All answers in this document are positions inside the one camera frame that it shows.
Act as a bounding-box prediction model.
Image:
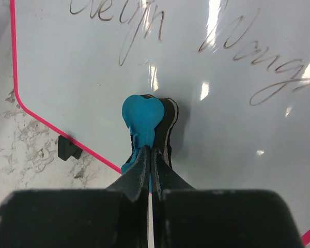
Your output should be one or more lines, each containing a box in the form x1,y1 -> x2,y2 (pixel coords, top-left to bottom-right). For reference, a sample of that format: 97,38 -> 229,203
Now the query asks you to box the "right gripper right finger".
151,148 -> 303,247

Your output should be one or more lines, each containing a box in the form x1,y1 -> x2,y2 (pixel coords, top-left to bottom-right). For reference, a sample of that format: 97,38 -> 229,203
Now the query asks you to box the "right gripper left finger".
0,146 -> 150,247

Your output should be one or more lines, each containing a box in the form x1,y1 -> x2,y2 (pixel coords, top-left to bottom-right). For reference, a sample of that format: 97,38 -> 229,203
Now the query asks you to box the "blue whiteboard eraser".
121,94 -> 179,174

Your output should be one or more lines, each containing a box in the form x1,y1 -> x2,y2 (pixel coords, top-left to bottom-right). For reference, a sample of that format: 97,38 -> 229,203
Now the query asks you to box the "pink framed whiteboard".
10,1 -> 310,245

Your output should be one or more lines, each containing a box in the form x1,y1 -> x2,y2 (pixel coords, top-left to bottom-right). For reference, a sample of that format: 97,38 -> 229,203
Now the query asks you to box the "black stand foot left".
57,135 -> 83,161

